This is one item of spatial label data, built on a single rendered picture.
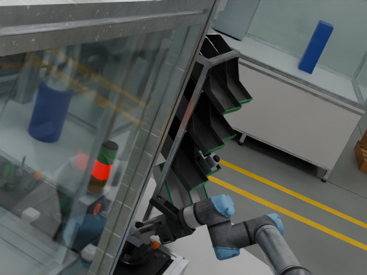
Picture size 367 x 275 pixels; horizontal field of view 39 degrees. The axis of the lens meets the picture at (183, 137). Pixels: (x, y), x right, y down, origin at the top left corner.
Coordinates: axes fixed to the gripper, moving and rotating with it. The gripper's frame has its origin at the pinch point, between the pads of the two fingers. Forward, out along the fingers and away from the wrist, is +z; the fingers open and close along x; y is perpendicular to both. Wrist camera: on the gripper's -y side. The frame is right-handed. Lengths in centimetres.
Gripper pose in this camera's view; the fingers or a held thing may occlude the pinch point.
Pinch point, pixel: (136, 228)
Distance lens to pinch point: 176.8
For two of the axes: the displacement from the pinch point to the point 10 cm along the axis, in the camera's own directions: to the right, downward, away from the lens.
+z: -8.2, 3.5, 4.5
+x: 3.7, -2.6, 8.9
